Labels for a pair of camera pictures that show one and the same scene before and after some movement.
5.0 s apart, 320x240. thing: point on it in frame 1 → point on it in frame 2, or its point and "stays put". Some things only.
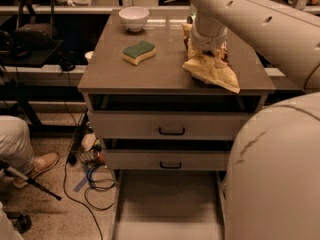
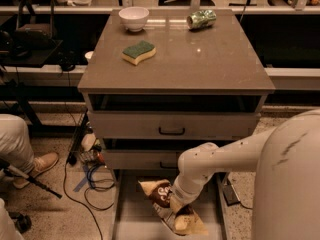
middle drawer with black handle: [166, 159] stays put
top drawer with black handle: [162, 125] stays put
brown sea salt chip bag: [208, 66] → [184, 220]
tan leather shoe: [42, 162] stays put
